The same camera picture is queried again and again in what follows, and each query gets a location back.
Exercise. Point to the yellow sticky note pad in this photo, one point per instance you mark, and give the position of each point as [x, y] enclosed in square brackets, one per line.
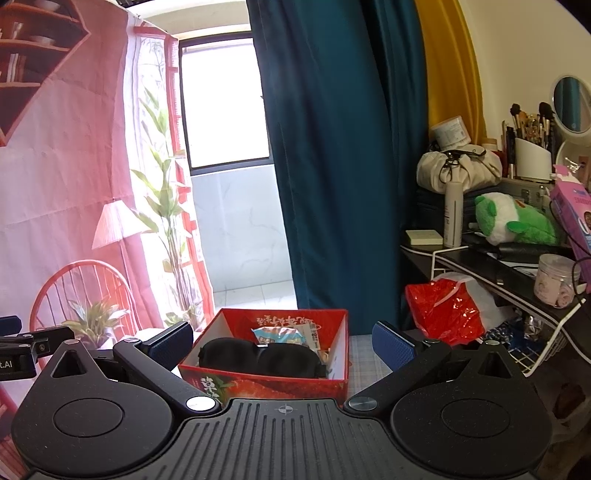
[425, 237]

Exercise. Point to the clear plastic jar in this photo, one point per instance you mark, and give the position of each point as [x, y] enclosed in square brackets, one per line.
[554, 286]

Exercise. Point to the grey cosmetic case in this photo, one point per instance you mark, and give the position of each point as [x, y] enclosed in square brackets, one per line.
[526, 194]

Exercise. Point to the pink purple box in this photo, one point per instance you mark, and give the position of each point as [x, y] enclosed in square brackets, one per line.
[570, 207]

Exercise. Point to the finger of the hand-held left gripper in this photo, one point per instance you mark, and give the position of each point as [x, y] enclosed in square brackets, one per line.
[9, 325]
[46, 341]

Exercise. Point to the blue patterned pouch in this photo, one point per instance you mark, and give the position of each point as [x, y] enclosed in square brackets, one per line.
[503, 334]

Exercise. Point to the yellow curtain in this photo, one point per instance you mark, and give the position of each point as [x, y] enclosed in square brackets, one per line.
[448, 69]

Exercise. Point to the black desk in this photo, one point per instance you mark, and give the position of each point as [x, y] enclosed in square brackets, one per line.
[512, 274]

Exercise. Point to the white bottle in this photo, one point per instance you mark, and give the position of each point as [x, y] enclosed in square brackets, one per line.
[453, 217]

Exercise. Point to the white brush holder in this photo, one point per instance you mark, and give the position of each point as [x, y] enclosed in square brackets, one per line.
[531, 159]

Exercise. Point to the window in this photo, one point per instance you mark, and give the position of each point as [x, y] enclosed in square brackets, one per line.
[221, 101]

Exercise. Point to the light blue snack packet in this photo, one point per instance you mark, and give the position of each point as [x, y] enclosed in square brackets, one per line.
[277, 336]

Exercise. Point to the white round jar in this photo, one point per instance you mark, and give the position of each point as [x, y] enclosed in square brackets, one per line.
[450, 131]

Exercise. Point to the green plush toy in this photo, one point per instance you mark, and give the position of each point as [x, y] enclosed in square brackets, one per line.
[531, 226]

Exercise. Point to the round white mirror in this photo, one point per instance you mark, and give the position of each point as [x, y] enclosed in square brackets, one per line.
[572, 101]

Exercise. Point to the red printed backdrop curtain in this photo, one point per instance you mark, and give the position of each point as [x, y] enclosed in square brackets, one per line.
[69, 161]

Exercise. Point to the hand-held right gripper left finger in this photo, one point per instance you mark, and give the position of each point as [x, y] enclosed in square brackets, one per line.
[173, 344]

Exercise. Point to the plaid bed sheet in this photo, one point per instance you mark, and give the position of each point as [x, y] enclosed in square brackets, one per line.
[364, 364]

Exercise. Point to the black storage case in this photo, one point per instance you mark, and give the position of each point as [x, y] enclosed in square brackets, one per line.
[429, 207]

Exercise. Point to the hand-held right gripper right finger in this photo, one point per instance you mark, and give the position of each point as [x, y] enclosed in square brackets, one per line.
[392, 350]

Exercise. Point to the red plastic bag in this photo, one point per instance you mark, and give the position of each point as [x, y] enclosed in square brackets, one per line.
[438, 309]

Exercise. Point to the red cardboard box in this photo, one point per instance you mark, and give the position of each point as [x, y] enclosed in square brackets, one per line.
[286, 390]

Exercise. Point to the teal curtain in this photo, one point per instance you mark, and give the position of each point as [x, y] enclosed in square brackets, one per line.
[332, 161]

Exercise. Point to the black styling tool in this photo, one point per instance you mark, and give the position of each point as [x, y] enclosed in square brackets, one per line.
[521, 251]

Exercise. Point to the black eye mask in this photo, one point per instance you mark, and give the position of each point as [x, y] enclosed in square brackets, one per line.
[231, 355]

